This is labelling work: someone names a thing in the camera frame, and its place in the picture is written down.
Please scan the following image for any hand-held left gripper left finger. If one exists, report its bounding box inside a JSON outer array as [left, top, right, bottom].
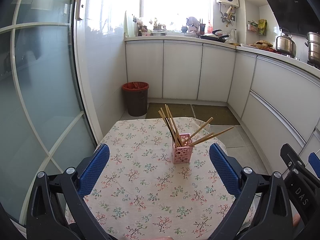
[[26, 144, 110, 240]]

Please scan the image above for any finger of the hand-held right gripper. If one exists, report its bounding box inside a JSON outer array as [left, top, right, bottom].
[[280, 143, 314, 181], [308, 152, 320, 172]]

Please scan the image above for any steel steamer pot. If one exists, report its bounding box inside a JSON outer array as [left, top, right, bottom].
[[304, 31, 320, 67]]

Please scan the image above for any brown trash bin red liner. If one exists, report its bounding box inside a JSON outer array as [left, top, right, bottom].
[[122, 81, 150, 117]]

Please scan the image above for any pink perforated utensil holder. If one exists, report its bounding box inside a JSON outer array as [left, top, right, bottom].
[[172, 133, 195, 164]]

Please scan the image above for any white cutting board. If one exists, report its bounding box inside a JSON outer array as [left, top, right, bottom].
[[124, 10, 136, 37]]

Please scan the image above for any frosted glass sliding door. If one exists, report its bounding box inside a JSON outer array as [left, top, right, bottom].
[[0, 0, 101, 227]]

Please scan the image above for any bundle of wooden chopsticks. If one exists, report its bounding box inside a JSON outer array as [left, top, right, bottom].
[[158, 104, 234, 147]]

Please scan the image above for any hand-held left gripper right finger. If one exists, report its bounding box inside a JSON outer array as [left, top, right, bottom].
[[207, 144, 294, 240]]

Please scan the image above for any wall rack with packets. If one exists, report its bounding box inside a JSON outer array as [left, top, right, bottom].
[[247, 19, 268, 36]]

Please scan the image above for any black range hood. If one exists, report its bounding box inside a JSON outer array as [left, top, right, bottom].
[[254, 0, 320, 35]]

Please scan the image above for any woven basket with food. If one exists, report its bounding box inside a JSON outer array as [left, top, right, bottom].
[[255, 40, 274, 49]]

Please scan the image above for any black frying pan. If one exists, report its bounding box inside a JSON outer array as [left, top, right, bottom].
[[200, 30, 230, 43]]

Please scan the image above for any kitchen window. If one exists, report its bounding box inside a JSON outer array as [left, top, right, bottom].
[[139, 0, 216, 33]]

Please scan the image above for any silver door handle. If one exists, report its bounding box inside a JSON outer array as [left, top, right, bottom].
[[75, 0, 94, 21]]

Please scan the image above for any steel kettle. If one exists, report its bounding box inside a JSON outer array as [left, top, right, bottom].
[[275, 32, 297, 57]]

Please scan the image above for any floral tablecloth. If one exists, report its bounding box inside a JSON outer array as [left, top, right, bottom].
[[64, 117, 256, 240]]

